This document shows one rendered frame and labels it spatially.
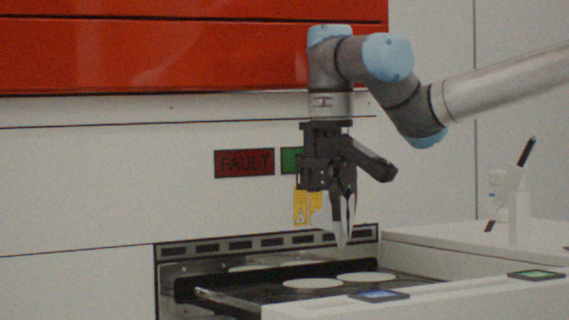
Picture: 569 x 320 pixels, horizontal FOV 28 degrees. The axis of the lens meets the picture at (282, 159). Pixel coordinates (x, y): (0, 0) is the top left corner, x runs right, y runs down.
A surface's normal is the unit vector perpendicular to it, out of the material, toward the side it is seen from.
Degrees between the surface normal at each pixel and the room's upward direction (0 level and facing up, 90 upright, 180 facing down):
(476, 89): 89
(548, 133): 90
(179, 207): 90
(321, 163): 90
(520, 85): 109
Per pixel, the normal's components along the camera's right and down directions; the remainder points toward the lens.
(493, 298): 0.51, 0.04
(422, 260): -0.86, 0.04
